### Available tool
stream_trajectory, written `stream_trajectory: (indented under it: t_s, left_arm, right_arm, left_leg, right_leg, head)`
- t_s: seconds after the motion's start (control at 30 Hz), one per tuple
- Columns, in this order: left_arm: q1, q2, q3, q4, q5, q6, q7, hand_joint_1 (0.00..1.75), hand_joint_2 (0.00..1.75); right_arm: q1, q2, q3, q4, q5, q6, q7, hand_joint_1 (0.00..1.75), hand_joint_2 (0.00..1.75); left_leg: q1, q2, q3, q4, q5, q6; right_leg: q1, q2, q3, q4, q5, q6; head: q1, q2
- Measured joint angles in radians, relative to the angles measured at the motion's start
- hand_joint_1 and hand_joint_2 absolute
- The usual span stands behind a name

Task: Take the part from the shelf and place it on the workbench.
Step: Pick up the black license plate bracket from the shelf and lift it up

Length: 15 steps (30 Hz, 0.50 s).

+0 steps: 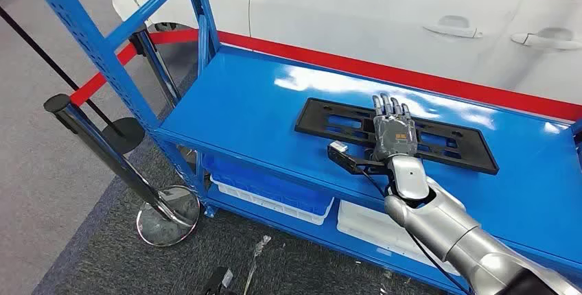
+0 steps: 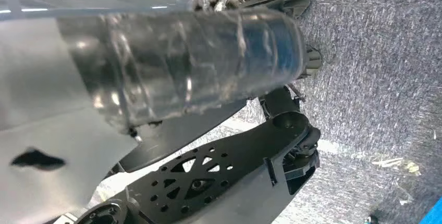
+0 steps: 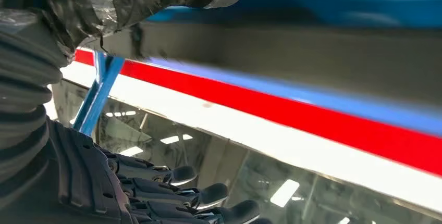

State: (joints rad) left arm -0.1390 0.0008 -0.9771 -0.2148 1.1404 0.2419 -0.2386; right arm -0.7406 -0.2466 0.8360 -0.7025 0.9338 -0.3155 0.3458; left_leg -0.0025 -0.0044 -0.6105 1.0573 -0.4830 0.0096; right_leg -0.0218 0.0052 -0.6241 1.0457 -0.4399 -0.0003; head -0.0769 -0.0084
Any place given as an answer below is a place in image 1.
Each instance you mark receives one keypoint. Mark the black plastic frame part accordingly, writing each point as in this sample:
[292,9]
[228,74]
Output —
[307,124]

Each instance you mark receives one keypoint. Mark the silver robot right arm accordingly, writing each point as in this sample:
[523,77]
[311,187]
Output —
[454,234]

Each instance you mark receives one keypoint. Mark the blue metal shelf rack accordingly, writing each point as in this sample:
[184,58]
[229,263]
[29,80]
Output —
[254,102]

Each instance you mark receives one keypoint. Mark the blue plastic bin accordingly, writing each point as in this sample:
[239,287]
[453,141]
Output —
[273,188]

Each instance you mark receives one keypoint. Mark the white plastic bin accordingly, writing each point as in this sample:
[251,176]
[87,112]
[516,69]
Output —
[282,209]

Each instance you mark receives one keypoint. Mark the red barrier belt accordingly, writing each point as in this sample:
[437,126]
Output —
[409,77]
[100,81]

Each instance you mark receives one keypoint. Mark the clear floor tape strip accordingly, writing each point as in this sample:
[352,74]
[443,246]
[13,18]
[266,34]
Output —
[255,261]

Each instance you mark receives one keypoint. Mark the translucent plastic bin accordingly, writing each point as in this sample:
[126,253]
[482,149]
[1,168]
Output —
[386,229]

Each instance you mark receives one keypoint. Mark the white car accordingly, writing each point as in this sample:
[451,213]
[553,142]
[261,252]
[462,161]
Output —
[363,11]

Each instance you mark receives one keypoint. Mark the chrome barrier stanchion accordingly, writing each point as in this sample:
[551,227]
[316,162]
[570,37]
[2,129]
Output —
[113,161]
[159,70]

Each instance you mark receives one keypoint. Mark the black thin stanchion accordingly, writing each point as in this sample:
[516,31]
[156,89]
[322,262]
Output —
[125,136]

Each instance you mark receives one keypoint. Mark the black robot left leg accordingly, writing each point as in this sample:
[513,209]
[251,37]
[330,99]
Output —
[218,284]

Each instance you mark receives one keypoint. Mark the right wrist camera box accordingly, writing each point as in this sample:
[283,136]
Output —
[341,154]

